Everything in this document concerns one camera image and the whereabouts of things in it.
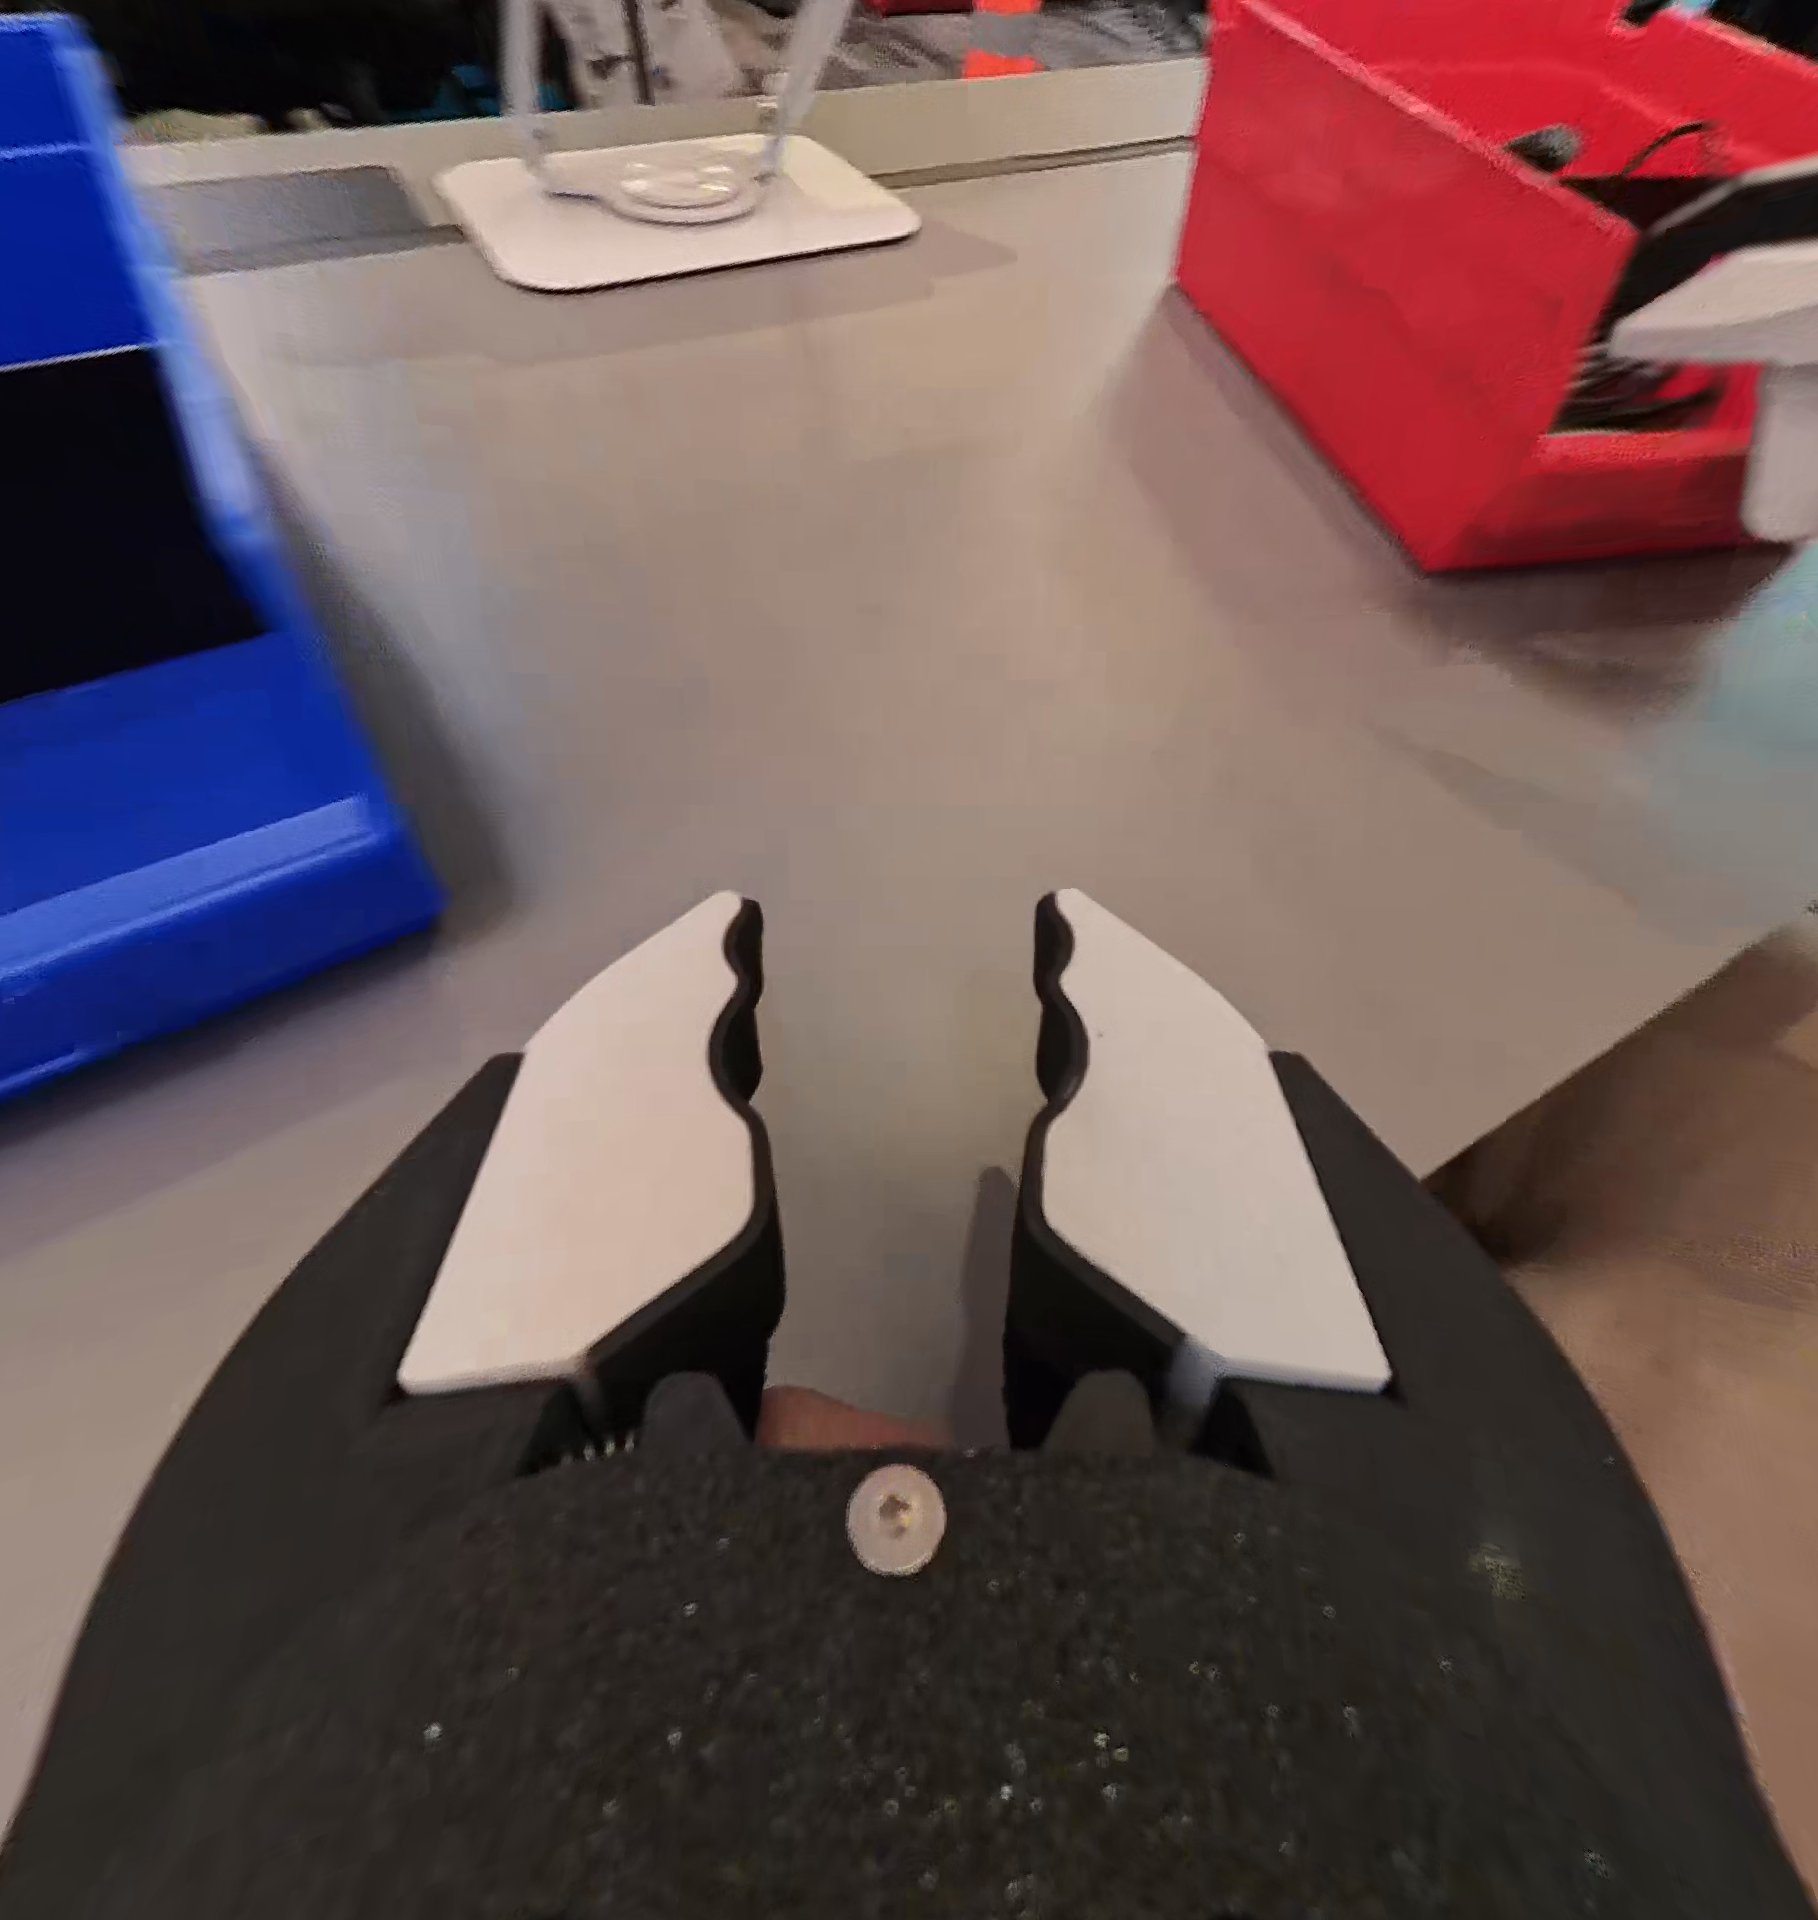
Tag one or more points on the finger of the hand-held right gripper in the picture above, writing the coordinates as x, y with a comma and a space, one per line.
1793, 180
1780, 324

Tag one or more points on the black bin divider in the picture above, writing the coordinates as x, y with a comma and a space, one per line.
84, 527

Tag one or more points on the beige trousers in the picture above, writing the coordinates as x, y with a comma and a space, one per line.
1720, 1424

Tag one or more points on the blue plastic bin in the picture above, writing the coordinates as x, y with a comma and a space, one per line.
175, 840

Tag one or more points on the orange striped cone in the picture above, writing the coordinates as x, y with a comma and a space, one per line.
1003, 59

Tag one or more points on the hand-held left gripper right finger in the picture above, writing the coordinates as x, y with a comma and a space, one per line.
1209, 1200

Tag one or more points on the grey desk flap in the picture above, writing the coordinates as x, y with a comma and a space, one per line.
280, 219

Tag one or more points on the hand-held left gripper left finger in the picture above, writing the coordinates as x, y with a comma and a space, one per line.
611, 1186

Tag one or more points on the red plastic bin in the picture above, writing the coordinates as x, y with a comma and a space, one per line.
1374, 300

